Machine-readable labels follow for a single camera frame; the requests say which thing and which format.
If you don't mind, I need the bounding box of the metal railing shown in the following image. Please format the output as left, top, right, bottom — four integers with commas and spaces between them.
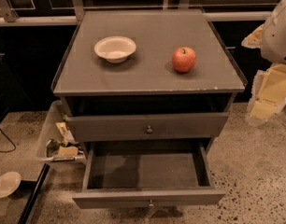
0, 0, 281, 25

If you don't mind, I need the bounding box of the grey drawer cabinet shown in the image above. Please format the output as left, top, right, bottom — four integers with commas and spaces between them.
50, 9, 248, 154

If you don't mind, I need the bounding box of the white plate on floor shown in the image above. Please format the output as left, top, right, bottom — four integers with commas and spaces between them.
0, 172, 21, 198

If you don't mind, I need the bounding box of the red apple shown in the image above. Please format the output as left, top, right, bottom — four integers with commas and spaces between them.
172, 47, 196, 73

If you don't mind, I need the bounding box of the black cable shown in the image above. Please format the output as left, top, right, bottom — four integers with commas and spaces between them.
0, 125, 18, 154

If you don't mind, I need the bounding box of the grey drawer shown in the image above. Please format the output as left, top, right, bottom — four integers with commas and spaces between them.
66, 112, 229, 142
73, 139, 225, 209

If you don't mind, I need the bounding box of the yellow item in bin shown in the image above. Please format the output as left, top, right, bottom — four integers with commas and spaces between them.
58, 147, 79, 157

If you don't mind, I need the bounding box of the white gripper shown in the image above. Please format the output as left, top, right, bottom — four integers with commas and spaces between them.
241, 25, 286, 126

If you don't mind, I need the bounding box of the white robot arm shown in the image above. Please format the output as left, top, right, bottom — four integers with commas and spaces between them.
241, 0, 286, 126

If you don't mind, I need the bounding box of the grey top drawer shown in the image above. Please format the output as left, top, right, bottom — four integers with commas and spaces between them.
66, 112, 229, 142

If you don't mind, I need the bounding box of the clear plastic bin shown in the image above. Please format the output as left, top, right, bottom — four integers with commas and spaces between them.
36, 101, 86, 172

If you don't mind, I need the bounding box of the white bowl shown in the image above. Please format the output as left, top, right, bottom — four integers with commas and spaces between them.
94, 36, 136, 63

